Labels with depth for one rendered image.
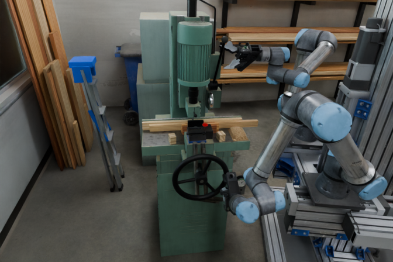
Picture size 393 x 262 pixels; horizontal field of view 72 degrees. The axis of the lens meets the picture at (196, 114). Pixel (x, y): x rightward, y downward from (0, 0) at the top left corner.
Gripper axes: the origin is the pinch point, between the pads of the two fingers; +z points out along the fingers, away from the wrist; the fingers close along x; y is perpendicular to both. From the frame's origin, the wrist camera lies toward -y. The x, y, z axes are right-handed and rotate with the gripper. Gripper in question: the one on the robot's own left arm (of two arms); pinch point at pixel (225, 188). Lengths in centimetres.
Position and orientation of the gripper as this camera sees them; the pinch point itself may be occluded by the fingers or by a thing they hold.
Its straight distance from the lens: 138.3
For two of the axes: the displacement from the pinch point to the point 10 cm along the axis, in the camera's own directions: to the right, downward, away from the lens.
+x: 9.9, -0.4, 1.4
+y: 0.5, 10.0, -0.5
